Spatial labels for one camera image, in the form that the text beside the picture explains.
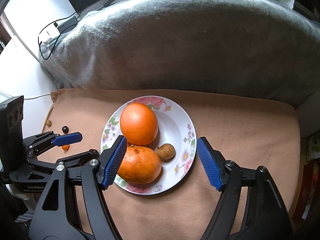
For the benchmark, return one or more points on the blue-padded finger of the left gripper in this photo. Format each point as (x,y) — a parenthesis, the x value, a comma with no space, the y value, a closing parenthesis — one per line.
(40,143)

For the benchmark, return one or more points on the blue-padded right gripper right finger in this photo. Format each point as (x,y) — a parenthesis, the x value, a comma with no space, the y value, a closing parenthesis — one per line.
(265,215)

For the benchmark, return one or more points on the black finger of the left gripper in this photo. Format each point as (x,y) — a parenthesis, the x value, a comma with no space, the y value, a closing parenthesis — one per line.
(73,163)

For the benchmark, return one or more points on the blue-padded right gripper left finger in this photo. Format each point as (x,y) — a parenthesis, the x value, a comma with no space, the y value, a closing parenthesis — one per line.
(56,215)

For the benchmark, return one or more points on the small brown longan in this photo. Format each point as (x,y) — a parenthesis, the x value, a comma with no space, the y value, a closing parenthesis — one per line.
(48,123)

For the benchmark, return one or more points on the dark cherry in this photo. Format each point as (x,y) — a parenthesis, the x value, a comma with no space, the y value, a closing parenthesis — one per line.
(94,152)
(65,129)

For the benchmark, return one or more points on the mottled mandarin orange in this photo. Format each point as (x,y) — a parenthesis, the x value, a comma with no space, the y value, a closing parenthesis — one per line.
(140,165)

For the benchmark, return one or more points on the large smooth orange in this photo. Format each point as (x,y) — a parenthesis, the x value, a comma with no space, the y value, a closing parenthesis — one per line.
(138,124)

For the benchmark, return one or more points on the brown longan fruit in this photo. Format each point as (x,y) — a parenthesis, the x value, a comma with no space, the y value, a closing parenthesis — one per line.
(166,151)

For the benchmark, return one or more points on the green printed carton box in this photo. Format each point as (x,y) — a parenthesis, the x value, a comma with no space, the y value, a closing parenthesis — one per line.
(313,147)

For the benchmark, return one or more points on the black power adapter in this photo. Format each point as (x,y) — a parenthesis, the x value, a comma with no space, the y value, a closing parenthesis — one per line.
(68,25)

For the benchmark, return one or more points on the white floral ceramic plate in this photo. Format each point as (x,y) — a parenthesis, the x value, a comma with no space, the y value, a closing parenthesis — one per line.
(175,127)

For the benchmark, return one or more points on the grey plush back cushion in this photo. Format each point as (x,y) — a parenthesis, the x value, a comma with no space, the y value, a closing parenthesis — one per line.
(255,48)

